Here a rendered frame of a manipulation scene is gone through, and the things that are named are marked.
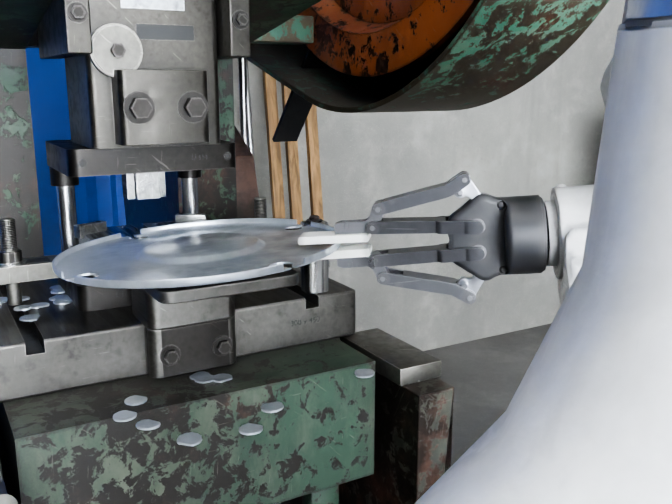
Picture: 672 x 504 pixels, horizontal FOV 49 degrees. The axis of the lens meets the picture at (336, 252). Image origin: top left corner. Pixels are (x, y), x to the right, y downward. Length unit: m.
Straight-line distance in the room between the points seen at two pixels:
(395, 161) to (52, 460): 1.93
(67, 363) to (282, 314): 0.25
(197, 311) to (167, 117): 0.22
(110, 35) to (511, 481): 0.69
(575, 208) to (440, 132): 1.95
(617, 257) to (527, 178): 2.69
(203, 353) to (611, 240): 0.64
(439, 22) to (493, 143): 1.85
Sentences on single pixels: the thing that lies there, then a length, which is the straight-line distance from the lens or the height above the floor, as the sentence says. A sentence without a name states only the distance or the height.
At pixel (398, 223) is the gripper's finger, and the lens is 0.71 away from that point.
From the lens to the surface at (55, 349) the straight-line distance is 0.82.
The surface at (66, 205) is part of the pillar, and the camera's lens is 1.00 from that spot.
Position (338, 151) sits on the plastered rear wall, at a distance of 2.40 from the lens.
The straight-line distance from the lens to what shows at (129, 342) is 0.84.
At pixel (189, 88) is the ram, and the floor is 0.96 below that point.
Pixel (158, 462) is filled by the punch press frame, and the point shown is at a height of 0.59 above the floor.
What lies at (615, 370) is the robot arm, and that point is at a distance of 0.24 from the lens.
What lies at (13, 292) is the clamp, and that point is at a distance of 0.95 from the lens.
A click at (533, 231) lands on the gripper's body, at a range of 0.69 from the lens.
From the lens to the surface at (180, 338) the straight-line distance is 0.82.
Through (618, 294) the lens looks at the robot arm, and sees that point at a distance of 0.24.
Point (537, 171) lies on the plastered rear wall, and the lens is 2.95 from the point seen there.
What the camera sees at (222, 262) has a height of 0.80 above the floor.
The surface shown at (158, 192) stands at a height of 0.83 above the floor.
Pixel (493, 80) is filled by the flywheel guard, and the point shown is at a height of 0.96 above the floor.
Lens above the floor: 0.96
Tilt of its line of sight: 13 degrees down
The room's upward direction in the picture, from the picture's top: straight up
